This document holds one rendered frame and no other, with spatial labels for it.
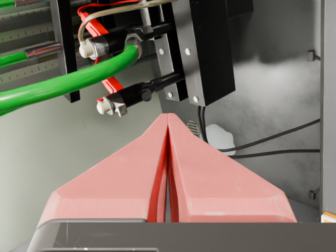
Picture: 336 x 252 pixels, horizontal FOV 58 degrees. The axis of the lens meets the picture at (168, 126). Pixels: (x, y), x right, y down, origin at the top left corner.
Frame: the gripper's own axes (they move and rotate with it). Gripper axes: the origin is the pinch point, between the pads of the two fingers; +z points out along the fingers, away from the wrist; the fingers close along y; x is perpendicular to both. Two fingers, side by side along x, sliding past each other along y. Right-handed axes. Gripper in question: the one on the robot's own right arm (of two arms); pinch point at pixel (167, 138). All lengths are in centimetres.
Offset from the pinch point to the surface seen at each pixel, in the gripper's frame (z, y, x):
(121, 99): 27.0, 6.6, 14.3
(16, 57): 35.6, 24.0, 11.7
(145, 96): 27.6, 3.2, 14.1
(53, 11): 40.5, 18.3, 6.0
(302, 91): 35.4, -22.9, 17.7
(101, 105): 25.7, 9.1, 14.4
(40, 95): 9.1, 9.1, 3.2
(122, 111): 23.6, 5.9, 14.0
